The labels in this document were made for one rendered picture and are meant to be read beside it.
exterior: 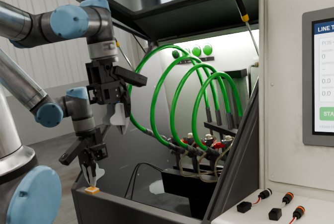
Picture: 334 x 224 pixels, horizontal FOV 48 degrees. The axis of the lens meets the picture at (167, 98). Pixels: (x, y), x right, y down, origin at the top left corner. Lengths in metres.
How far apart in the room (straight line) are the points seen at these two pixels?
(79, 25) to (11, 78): 0.38
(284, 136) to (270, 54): 0.23
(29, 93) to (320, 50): 0.83
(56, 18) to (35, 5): 7.10
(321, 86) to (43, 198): 0.70
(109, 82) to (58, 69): 7.03
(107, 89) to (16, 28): 0.26
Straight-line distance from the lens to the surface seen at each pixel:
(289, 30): 1.08
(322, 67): 1.02
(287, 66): 1.07
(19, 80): 1.20
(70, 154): 1.34
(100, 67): 0.99
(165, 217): 1.11
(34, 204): 0.65
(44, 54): 7.91
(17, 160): 0.65
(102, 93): 0.97
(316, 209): 1.00
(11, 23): 0.91
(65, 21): 0.89
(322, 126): 1.02
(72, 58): 8.10
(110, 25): 1.00
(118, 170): 1.59
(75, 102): 1.33
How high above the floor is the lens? 1.42
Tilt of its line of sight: 8 degrees down
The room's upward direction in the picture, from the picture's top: 10 degrees counter-clockwise
